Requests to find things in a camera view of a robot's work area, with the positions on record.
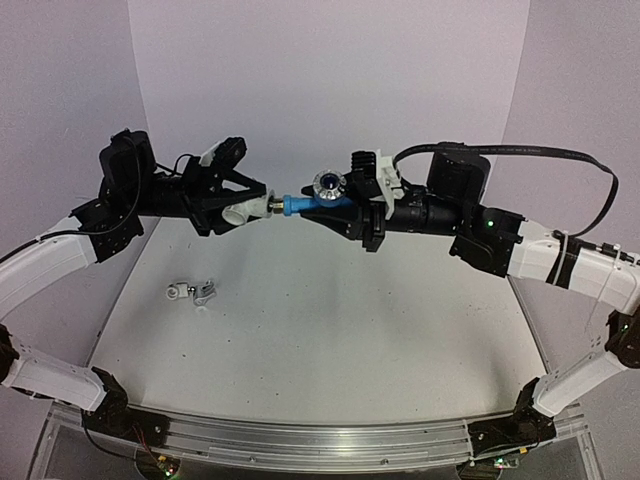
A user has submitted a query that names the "chrome water faucet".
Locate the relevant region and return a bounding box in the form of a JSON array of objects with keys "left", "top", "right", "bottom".
[{"left": 187, "top": 279, "right": 217, "bottom": 307}]

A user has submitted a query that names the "small white pipe fitting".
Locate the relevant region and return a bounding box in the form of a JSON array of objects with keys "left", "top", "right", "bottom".
[{"left": 221, "top": 196, "right": 272, "bottom": 227}]

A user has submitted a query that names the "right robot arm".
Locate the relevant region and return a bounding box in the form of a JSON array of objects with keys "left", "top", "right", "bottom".
[{"left": 285, "top": 142, "right": 639, "bottom": 454}]

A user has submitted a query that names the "right circuit board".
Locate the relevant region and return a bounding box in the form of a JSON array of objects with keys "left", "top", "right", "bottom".
[{"left": 491, "top": 447, "right": 529, "bottom": 471}]

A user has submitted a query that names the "aluminium front rail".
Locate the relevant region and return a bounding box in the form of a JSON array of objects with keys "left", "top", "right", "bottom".
[{"left": 50, "top": 403, "right": 598, "bottom": 475}]

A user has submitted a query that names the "circuit board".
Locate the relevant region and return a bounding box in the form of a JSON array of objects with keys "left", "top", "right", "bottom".
[
  {"left": 135, "top": 450, "right": 181, "bottom": 480},
  {"left": 491, "top": 447, "right": 529, "bottom": 471}
]

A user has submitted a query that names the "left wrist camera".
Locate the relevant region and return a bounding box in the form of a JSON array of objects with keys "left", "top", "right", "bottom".
[{"left": 199, "top": 137, "right": 247, "bottom": 169}]

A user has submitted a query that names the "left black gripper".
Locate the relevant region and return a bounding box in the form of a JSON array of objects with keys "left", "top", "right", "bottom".
[{"left": 118, "top": 150, "right": 268, "bottom": 235}]

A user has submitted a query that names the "white pipe elbow fitting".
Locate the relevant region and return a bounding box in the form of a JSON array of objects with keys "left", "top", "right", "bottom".
[{"left": 165, "top": 282, "right": 190, "bottom": 301}]

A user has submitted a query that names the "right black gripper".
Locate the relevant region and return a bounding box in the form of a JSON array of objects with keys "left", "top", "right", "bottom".
[{"left": 296, "top": 169, "right": 467, "bottom": 253}]

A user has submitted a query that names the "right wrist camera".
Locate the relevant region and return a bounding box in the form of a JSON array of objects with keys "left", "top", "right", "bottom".
[{"left": 351, "top": 150, "right": 404, "bottom": 216}]

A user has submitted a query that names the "blue water faucet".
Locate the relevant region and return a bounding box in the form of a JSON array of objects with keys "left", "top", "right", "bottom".
[{"left": 267, "top": 170, "right": 352, "bottom": 217}]

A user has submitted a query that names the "right camera black cable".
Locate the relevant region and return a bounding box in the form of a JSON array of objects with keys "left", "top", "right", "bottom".
[{"left": 392, "top": 142, "right": 621, "bottom": 239}]

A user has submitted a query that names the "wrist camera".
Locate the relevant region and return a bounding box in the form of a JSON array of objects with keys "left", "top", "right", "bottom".
[
  {"left": 351, "top": 150, "right": 404, "bottom": 216},
  {"left": 199, "top": 137, "right": 247, "bottom": 169}
]

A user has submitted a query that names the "left circuit board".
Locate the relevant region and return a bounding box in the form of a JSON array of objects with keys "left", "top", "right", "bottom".
[{"left": 135, "top": 450, "right": 181, "bottom": 480}]

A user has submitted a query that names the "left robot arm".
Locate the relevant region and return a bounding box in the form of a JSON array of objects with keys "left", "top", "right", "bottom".
[{"left": 1, "top": 129, "right": 269, "bottom": 437}]

